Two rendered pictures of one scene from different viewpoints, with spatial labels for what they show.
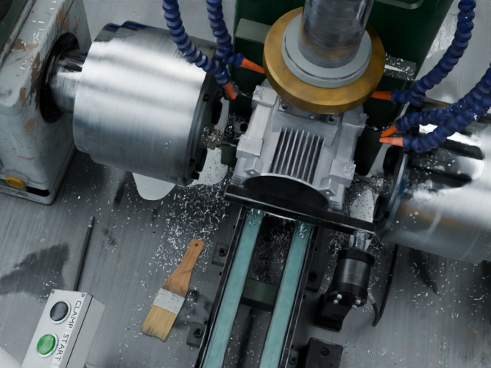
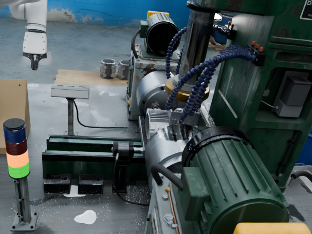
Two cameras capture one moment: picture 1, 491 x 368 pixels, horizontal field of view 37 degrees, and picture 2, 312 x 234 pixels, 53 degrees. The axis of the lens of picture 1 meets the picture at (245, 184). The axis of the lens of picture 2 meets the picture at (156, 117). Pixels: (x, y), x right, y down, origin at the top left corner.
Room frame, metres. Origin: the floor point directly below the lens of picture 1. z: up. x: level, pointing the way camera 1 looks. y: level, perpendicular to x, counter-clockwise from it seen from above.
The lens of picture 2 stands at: (0.20, -1.15, 1.74)
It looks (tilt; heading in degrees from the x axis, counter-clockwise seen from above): 30 degrees down; 72
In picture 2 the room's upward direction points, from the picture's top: 9 degrees clockwise
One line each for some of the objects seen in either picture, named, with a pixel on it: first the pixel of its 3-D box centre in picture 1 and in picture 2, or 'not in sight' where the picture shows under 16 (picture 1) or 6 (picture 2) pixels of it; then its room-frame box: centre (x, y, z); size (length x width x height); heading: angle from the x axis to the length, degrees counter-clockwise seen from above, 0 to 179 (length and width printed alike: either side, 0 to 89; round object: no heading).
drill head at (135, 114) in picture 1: (127, 96); (160, 94); (0.66, 0.22, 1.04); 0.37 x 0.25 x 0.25; 83
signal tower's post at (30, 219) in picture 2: not in sight; (20, 177); (0.05, -0.31, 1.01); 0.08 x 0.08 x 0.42; 83
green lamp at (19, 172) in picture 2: not in sight; (18, 167); (0.05, -0.31, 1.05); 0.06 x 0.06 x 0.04
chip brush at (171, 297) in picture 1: (176, 287); not in sight; (0.41, 0.10, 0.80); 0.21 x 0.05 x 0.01; 165
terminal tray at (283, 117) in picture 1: (311, 100); (182, 113); (0.66, -0.09, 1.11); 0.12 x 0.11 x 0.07; 173
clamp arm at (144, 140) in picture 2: (299, 212); (142, 134); (0.50, -0.09, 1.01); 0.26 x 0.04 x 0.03; 83
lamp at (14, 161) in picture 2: not in sight; (17, 155); (0.05, -0.31, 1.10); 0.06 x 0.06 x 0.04
